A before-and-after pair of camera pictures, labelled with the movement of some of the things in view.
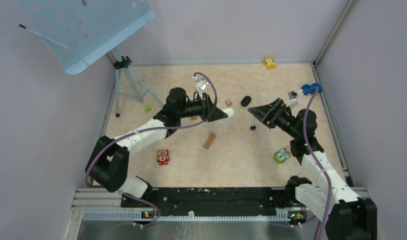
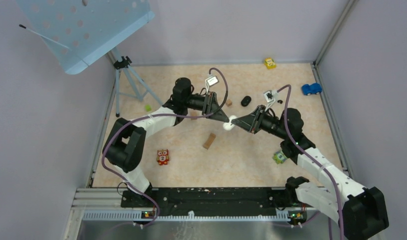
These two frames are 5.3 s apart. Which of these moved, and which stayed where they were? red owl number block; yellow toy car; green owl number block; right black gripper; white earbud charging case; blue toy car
Moved: right black gripper; white earbud charging case
Stayed: red owl number block; yellow toy car; green owl number block; blue toy car
